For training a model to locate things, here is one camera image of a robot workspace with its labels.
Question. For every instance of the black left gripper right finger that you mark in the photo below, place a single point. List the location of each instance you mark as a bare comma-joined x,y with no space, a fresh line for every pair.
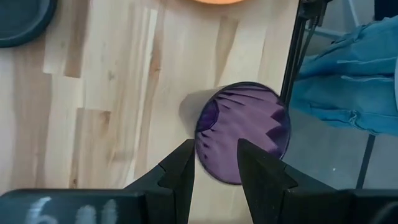
267,186

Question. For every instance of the purple faceted plastic cup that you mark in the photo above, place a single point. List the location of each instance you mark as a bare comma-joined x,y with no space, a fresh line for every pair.
245,118

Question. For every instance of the black aluminium table frame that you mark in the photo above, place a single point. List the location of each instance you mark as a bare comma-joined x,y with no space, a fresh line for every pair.
292,62

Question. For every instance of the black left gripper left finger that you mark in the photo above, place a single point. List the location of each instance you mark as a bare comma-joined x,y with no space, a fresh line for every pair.
174,186

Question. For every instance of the thin black stand leg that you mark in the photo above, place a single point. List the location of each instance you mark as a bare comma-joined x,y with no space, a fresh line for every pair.
365,161

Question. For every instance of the white metal stand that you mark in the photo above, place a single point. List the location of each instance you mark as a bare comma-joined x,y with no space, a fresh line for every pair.
329,32

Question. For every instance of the orange round plate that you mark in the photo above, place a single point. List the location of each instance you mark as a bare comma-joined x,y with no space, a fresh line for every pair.
217,1

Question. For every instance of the black plastic tray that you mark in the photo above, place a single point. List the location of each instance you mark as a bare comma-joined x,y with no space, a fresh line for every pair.
18,18

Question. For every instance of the person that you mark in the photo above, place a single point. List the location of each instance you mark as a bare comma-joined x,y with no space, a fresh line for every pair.
351,93

